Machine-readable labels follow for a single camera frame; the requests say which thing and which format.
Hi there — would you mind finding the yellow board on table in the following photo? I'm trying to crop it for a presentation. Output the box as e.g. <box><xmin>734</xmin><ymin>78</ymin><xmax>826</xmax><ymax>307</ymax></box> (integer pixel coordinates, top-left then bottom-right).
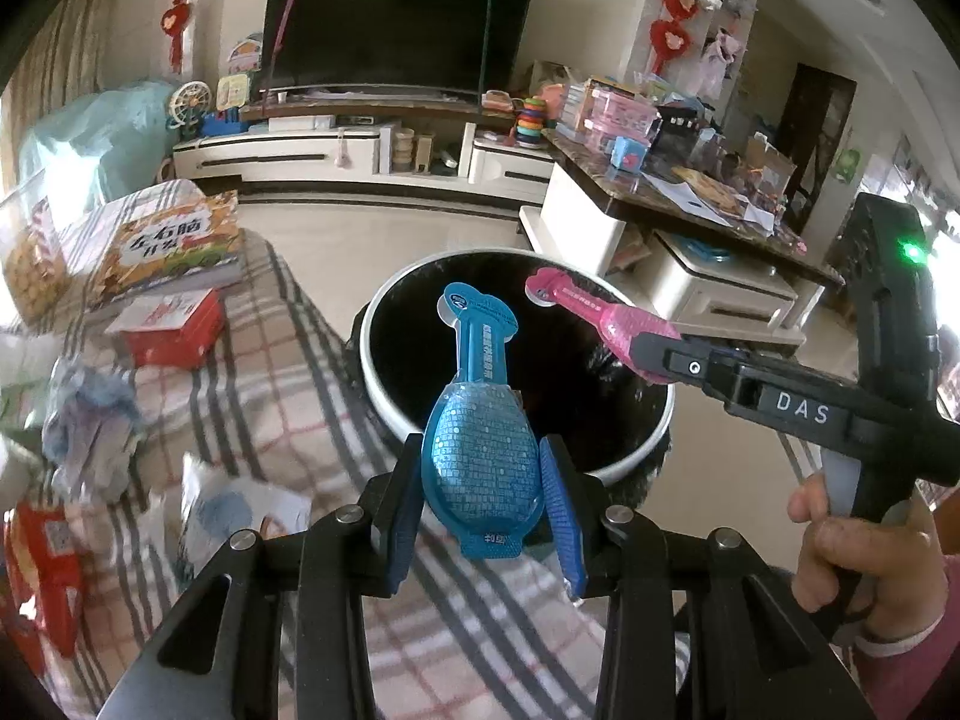
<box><xmin>671</xmin><ymin>169</ymin><xmax>740</xmax><ymax>215</ymax></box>

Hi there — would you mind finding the stacking ring toy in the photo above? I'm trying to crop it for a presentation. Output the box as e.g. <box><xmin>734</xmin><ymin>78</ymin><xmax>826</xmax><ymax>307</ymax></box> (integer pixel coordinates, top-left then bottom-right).
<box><xmin>510</xmin><ymin>96</ymin><xmax>552</xmax><ymax>147</ymax></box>

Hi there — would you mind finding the pink blister pack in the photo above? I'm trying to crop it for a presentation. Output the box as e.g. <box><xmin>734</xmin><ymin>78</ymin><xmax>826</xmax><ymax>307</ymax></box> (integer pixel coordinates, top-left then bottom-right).
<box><xmin>523</xmin><ymin>266</ymin><xmax>683</xmax><ymax>383</ymax></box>

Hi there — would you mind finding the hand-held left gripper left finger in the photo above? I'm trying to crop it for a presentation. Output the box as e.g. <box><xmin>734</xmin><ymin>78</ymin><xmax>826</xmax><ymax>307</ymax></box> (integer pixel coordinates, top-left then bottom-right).
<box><xmin>97</xmin><ymin>431</ymin><xmax>426</xmax><ymax>720</ymax></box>

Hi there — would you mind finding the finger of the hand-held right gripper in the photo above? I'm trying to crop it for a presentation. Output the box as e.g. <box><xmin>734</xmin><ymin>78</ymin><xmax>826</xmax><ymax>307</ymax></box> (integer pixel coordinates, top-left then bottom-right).
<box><xmin>628</xmin><ymin>331</ymin><xmax>741</xmax><ymax>395</ymax></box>

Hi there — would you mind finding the clear bag of crackers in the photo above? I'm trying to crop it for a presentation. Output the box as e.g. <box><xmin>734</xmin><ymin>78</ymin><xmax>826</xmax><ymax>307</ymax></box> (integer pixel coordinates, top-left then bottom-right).
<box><xmin>0</xmin><ymin>172</ymin><xmax>72</xmax><ymax>331</ymax></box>

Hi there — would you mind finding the red box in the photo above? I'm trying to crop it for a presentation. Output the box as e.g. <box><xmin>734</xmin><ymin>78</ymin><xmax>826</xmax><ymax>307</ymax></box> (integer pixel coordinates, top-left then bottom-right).
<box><xmin>105</xmin><ymin>289</ymin><xmax>226</xmax><ymax>370</ymax></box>

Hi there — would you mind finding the red snack packet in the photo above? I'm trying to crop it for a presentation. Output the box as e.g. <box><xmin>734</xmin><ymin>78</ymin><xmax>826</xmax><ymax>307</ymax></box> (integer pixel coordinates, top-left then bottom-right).
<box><xmin>0</xmin><ymin>502</ymin><xmax>83</xmax><ymax>680</ymax></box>

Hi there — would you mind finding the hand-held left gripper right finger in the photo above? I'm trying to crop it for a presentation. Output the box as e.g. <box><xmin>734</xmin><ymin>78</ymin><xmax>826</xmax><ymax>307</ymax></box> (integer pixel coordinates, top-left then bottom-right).
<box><xmin>538</xmin><ymin>435</ymin><xmax>878</xmax><ymax>720</ymax></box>

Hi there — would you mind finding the dark wooden door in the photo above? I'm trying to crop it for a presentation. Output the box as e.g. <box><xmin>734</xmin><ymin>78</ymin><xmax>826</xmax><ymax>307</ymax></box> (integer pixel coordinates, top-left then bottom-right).
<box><xmin>787</xmin><ymin>64</ymin><xmax>856</xmax><ymax>233</ymax></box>

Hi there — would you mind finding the marble top white coffee table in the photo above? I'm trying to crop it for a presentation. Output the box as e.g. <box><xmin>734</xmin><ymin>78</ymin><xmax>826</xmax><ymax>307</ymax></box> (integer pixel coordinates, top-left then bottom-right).
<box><xmin>517</xmin><ymin>127</ymin><xmax>848</xmax><ymax>350</ymax></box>

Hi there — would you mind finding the white trash bin black liner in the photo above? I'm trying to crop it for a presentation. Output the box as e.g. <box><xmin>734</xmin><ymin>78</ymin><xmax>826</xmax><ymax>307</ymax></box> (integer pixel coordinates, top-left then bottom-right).
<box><xmin>346</xmin><ymin>247</ymin><xmax>677</xmax><ymax>518</ymax></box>

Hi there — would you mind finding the blue blister pack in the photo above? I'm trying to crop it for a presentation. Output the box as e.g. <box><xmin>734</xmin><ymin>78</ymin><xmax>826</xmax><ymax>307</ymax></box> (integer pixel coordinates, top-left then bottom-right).
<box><xmin>421</xmin><ymin>281</ymin><xmax>542</xmax><ymax>560</ymax></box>

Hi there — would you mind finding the turquoise small box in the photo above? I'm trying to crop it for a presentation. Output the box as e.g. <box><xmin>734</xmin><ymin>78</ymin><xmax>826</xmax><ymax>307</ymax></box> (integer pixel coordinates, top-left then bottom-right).
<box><xmin>609</xmin><ymin>136</ymin><xmax>650</xmax><ymax>175</ymax></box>

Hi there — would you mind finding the colourful children's book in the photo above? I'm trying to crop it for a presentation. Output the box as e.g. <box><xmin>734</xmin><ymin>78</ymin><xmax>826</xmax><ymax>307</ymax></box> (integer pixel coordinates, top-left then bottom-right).
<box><xmin>94</xmin><ymin>191</ymin><xmax>248</xmax><ymax>308</ymax></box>

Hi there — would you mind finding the grey tissue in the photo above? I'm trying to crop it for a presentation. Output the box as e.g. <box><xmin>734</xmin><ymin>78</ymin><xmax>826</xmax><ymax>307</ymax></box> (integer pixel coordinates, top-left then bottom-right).
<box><xmin>41</xmin><ymin>364</ymin><xmax>143</xmax><ymax>503</ymax></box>

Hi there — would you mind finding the black flat television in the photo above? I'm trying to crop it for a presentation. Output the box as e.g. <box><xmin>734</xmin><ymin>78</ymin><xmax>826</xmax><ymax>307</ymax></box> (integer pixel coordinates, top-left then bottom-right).
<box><xmin>259</xmin><ymin>0</ymin><xmax>539</xmax><ymax>102</ymax></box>

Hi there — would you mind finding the white torn wrapper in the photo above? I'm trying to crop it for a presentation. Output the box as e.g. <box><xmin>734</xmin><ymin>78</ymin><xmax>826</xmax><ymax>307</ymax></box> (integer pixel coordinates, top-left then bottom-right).
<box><xmin>150</xmin><ymin>454</ymin><xmax>312</xmax><ymax>571</ymax></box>

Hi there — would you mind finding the red hanging decoration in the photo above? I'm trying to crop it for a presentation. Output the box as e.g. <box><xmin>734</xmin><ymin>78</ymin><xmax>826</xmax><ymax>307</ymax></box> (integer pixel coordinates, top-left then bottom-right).
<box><xmin>649</xmin><ymin>0</ymin><xmax>710</xmax><ymax>76</ymax></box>
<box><xmin>161</xmin><ymin>0</ymin><xmax>203</xmax><ymax>76</ymax></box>

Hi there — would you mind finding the black box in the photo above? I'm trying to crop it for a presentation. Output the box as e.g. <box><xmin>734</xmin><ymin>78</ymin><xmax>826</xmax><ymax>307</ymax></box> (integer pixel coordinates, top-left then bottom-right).
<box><xmin>649</xmin><ymin>105</ymin><xmax>710</xmax><ymax>158</ymax></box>

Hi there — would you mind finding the white television cabinet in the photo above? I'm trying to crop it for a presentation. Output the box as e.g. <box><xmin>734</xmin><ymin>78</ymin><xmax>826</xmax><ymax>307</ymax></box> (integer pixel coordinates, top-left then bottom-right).
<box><xmin>171</xmin><ymin>101</ymin><xmax>560</xmax><ymax>203</ymax></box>

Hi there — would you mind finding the colourful sign board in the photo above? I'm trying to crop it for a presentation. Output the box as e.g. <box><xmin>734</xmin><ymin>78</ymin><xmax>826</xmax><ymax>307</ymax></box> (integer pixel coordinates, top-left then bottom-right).
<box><xmin>217</xmin><ymin>34</ymin><xmax>263</xmax><ymax>110</ymax></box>

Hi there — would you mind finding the person's right forearm pink sleeve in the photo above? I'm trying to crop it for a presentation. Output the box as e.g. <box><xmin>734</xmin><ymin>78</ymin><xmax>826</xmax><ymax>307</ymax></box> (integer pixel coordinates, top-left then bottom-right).
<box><xmin>851</xmin><ymin>551</ymin><xmax>960</xmax><ymax>720</ymax></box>

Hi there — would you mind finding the plaid blanket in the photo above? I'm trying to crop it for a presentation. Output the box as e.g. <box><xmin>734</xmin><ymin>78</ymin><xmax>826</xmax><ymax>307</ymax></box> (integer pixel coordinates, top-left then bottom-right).
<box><xmin>0</xmin><ymin>187</ymin><xmax>691</xmax><ymax>720</ymax></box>

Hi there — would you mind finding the person's right hand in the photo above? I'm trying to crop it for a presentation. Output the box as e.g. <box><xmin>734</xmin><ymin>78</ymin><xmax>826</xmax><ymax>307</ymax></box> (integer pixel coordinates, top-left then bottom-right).
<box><xmin>787</xmin><ymin>474</ymin><xmax>950</xmax><ymax>644</ymax></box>

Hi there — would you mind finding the ferris wheel toy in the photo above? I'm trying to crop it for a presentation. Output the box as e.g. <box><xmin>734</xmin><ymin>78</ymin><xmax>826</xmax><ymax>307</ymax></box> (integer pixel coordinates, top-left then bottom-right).
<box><xmin>165</xmin><ymin>81</ymin><xmax>215</xmax><ymax>140</ymax></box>

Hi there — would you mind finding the pink toy box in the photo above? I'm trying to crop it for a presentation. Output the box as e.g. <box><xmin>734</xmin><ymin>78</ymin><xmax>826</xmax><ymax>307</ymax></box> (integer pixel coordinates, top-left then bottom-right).
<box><xmin>577</xmin><ymin>82</ymin><xmax>661</xmax><ymax>143</ymax></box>

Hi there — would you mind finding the beige curtain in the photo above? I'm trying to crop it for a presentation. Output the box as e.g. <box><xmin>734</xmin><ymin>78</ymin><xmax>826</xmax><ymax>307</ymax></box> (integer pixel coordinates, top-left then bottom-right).
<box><xmin>0</xmin><ymin>0</ymin><xmax>125</xmax><ymax>196</ymax></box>

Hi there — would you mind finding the light blue plastic cover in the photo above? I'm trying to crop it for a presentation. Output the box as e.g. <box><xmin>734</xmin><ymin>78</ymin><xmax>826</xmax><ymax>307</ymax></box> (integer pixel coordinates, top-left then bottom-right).
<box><xmin>16</xmin><ymin>81</ymin><xmax>185</xmax><ymax>226</ymax></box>

